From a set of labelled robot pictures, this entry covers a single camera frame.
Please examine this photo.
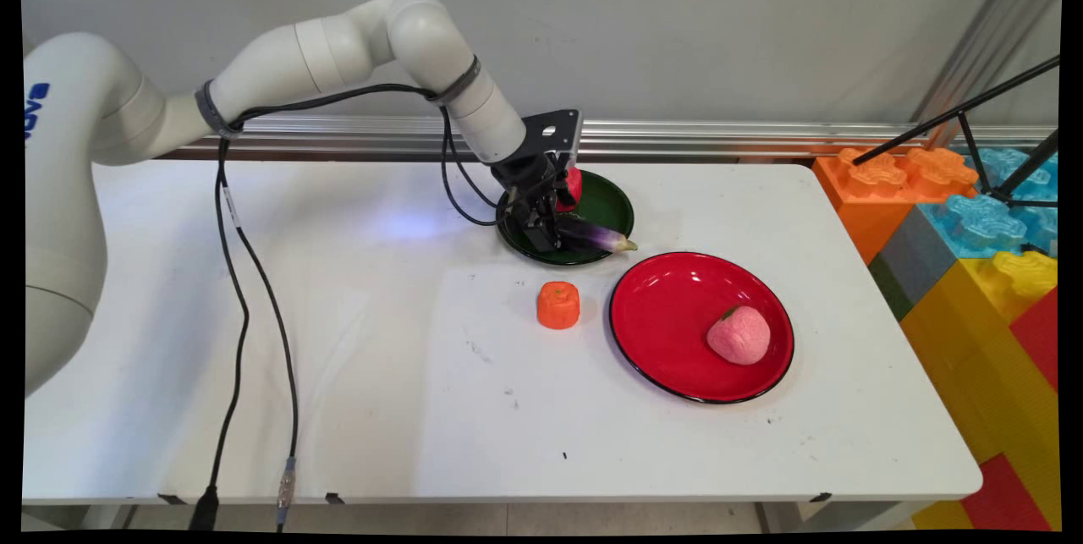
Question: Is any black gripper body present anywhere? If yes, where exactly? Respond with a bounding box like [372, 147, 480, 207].
[492, 151, 567, 217]

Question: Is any purple toy eggplant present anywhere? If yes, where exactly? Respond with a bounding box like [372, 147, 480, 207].
[554, 214, 639, 256]

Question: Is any orange toy fruit chunk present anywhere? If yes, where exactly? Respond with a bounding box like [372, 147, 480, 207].
[536, 281, 582, 331]

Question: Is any red toy fruit chunk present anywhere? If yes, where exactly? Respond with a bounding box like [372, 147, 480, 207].
[556, 165, 585, 213]

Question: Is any dark green plate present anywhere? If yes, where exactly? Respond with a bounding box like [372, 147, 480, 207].
[496, 170, 635, 267]

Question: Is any red plate with black rim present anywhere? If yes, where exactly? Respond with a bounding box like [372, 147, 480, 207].
[609, 251, 795, 405]

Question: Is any pink toy peach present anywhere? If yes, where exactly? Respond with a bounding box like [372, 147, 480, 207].
[706, 305, 772, 366]

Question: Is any orange giant building block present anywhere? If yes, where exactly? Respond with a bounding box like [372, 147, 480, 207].
[812, 146, 981, 266]

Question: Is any green giant building block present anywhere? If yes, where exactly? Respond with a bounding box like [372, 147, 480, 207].
[867, 252, 915, 321]

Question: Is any grey giant building block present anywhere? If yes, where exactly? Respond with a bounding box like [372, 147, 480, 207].
[880, 206, 962, 310]

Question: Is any black tripod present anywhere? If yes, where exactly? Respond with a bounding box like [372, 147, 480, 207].
[852, 55, 1061, 212]

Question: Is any white table leg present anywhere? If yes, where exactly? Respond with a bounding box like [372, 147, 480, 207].
[757, 500, 919, 532]

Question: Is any blue giant building block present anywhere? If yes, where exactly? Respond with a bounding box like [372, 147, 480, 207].
[918, 146, 1060, 261]

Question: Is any yellow giant building block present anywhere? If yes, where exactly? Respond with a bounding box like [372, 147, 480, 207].
[900, 250, 1061, 530]

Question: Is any red giant building block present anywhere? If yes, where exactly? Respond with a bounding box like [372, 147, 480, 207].
[959, 453, 1055, 532]
[1007, 286, 1060, 394]

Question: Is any grey velcro cable strap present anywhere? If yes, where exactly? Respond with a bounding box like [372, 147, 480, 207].
[195, 79, 246, 141]
[427, 55, 483, 107]

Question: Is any horizontal aluminium rail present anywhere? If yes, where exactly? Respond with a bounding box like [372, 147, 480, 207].
[161, 111, 1058, 162]

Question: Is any black cable with silver connector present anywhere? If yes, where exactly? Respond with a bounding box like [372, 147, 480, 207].
[216, 85, 513, 528]

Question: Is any black cable with black plug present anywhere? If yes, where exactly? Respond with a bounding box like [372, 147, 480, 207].
[188, 83, 509, 532]

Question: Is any slanted aluminium post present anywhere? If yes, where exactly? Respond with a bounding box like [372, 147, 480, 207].
[912, 0, 1063, 149]

